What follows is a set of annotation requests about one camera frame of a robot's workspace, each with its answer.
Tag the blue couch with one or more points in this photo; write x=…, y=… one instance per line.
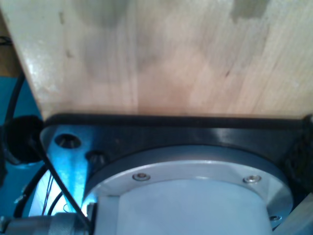
x=3, y=93

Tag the black round knob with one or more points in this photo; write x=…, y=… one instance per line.
x=22, y=137

